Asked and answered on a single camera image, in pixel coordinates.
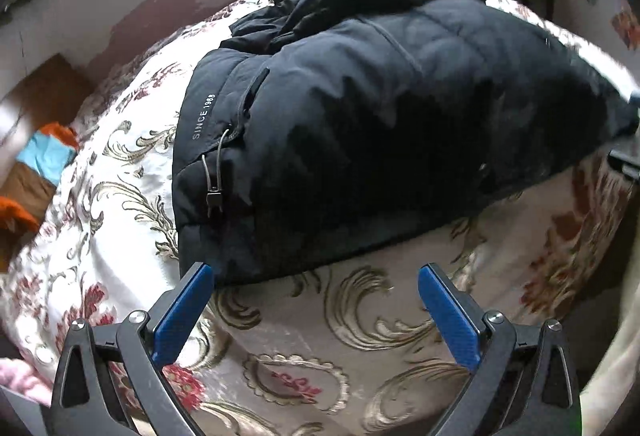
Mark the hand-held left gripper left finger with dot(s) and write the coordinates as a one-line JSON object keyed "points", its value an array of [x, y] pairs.
{"points": [[182, 311]]}

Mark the black padded jacket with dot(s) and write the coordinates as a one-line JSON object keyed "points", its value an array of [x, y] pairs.
{"points": [[350, 116]]}

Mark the cream blanket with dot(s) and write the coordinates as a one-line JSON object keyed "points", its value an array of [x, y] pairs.
{"points": [[620, 366]]}

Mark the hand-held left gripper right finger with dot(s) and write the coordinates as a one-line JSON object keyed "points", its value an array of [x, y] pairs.
{"points": [[450, 316]]}

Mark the floral bedspread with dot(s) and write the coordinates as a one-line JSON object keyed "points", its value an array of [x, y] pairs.
{"points": [[310, 356]]}

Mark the wooden headboard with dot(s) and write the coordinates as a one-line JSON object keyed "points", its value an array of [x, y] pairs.
{"points": [[55, 89]]}

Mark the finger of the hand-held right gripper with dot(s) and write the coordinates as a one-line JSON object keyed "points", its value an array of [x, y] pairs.
{"points": [[625, 160], [635, 97]]}

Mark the pink cloth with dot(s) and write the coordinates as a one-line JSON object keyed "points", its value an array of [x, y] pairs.
{"points": [[20, 378]]}

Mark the orange blue brown pillow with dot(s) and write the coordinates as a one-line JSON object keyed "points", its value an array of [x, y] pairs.
{"points": [[42, 159]]}

